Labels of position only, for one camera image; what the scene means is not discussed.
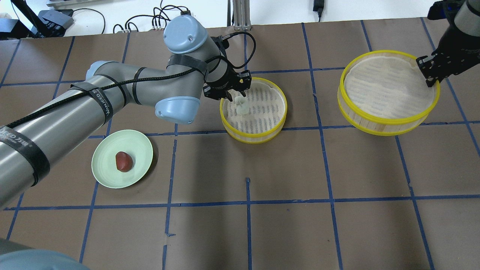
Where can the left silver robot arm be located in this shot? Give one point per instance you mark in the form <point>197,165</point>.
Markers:
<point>197,66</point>

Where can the black power adapter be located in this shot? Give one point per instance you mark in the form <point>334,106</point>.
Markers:
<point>318,6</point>

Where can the white bun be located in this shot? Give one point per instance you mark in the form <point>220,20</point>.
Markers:
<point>241,105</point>

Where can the yellow steamer layer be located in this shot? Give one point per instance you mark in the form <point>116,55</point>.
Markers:
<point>384,93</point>
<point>266,117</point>

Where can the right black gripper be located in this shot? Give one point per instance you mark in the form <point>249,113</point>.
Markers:
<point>454,48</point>

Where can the brown bun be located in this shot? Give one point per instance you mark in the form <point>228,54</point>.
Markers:
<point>123,162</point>

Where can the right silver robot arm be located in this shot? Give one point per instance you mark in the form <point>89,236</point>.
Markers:
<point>464,14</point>

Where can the aluminium frame post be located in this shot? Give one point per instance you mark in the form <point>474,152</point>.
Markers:
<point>241,15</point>

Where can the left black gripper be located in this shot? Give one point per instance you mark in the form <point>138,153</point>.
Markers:
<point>224,79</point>

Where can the light green plate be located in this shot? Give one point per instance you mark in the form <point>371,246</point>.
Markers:
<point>134,143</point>

